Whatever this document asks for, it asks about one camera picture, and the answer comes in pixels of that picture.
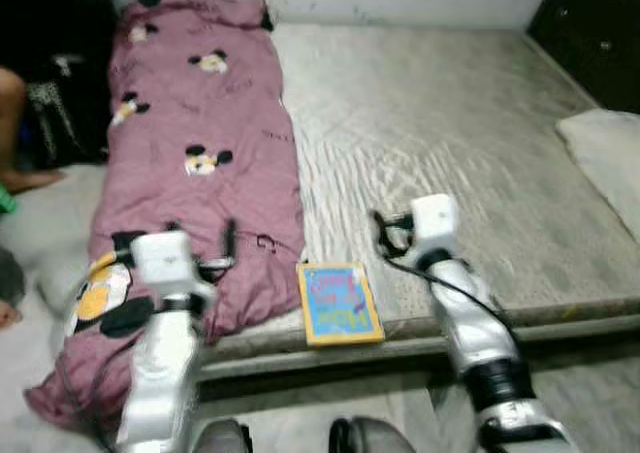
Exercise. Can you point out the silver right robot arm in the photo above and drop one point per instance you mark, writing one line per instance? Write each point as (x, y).
(470, 323)

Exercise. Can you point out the grey quilted mattress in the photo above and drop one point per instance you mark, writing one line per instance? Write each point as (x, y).
(430, 153)

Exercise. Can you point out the grey robot leg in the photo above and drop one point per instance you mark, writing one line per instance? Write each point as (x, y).
(372, 439)
(222, 441)

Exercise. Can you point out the blue yellow children's book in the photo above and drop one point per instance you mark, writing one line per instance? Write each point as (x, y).
(340, 303)

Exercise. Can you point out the purple cartoon mouse quilt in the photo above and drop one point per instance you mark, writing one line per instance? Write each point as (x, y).
(200, 223)

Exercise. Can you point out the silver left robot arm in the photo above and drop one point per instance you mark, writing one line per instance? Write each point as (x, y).
(165, 373)

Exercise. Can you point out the black bag white lettering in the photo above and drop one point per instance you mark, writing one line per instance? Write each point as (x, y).
(65, 113)

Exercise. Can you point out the white printed pillow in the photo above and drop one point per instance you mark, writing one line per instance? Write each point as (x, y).
(610, 163)

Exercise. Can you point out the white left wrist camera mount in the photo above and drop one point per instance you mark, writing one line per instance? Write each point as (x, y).
(165, 261)

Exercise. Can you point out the black tufted headboard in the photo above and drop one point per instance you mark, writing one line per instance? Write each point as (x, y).
(590, 33)

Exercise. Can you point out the grey left robot leg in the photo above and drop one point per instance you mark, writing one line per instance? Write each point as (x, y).
(222, 441)

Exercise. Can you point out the grey right robot leg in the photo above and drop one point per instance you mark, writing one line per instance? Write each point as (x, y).
(372, 439)

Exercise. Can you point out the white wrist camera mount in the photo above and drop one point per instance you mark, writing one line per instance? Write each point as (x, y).
(435, 221)
(165, 261)

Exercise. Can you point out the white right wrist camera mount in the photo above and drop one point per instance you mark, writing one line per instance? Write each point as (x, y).
(435, 221)

